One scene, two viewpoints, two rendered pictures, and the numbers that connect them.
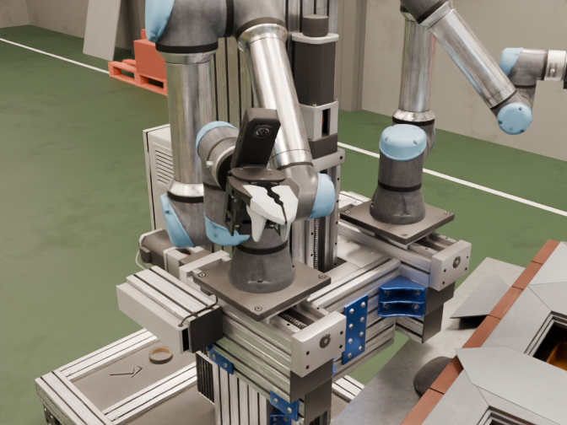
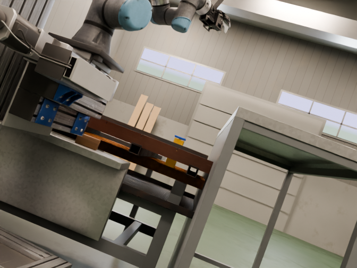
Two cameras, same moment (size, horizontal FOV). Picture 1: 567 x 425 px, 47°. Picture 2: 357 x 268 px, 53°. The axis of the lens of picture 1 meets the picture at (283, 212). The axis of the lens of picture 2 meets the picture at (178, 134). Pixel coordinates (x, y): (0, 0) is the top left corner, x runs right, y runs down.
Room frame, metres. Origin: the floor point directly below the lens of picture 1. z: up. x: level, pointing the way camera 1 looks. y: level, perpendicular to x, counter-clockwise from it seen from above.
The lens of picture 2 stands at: (1.64, 1.42, 0.80)
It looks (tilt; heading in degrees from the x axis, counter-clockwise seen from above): 3 degrees up; 238
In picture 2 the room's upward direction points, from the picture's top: 21 degrees clockwise
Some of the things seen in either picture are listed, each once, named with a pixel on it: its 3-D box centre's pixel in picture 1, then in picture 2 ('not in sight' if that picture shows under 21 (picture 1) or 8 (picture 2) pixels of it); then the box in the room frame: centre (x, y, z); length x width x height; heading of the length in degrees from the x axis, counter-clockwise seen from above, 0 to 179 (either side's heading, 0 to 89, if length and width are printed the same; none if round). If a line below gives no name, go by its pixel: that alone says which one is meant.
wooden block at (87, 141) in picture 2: not in sight; (87, 141); (1.08, -0.18, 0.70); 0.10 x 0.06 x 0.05; 154
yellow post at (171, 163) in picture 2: not in sight; (172, 157); (0.62, -0.17, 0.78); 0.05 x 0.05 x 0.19; 54
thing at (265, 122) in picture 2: not in sight; (275, 147); (0.15, 0.03, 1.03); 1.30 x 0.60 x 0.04; 54
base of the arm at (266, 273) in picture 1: (261, 256); (94, 39); (1.28, 0.05, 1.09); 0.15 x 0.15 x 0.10
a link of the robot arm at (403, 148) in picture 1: (402, 153); not in sight; (1.63, -0.31, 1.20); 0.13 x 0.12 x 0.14; 159
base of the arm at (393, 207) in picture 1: (398, 196); not in sight; (1.62, -0.31, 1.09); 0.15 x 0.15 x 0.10
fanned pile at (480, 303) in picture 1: (494, 300); not in sight; (1.72, -0.64, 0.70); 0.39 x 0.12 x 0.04; 144
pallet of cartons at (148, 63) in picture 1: (169, 58); not in sight; (7.67, 1.32, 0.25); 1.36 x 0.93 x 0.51; 44
